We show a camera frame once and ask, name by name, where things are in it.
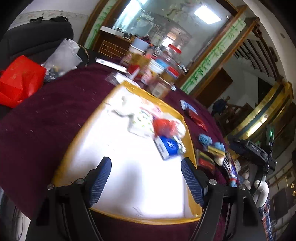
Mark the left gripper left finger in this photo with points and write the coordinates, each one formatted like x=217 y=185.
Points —
x=65 y=212

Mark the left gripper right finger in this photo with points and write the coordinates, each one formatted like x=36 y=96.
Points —
x=234 y=204

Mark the light blue towel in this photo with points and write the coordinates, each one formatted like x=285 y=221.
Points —
x=219 y=146
x=205 y=140

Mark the blue white plastic packet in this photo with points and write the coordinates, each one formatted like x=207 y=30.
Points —
x=228 y=164

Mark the gold yellow packet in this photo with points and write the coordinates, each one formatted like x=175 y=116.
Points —
x=216 y=152

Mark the red green black packet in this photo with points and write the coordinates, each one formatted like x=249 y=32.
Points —
x=204 y=161

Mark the blue Vinda tissue pack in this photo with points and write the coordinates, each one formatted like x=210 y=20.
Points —
x=169 y=147

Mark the small red bag blue cloth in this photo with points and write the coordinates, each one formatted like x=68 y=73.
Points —
x=164 y=127

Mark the pink tissue pack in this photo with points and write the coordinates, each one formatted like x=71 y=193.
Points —
x=153 y=110

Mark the lemon pattern tissue pack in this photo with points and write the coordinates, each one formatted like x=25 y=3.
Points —
x=141 y=124

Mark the white gloved right hand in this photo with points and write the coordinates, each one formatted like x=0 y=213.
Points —
x=262 y=192

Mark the tied light blue towel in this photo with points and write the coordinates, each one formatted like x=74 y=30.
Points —
x=205 y=140

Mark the red foil pouch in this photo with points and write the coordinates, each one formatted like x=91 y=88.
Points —
x=196 y=119

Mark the yellow tray white foam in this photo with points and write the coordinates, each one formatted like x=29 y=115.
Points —
x=142 y=187

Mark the blue white flat packet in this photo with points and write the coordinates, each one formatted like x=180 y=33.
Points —
x=187 y=107

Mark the wooden stair railing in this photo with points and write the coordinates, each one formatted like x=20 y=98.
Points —
x=257 y=53

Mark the clear jar brown label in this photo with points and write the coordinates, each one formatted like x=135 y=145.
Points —
x=161 y=86

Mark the red lid clear jar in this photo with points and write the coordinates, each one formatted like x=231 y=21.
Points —
x=174 y=51

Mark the red gold carton box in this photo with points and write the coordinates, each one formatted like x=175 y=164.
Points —
x=137 y=64

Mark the red bag on sofa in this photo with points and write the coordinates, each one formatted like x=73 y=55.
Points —
x=20 y=80

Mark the white plastic bag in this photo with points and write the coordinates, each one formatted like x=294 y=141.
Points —
x=64 y=59

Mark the black sofa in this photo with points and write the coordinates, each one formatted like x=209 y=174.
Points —
x=36 y=40

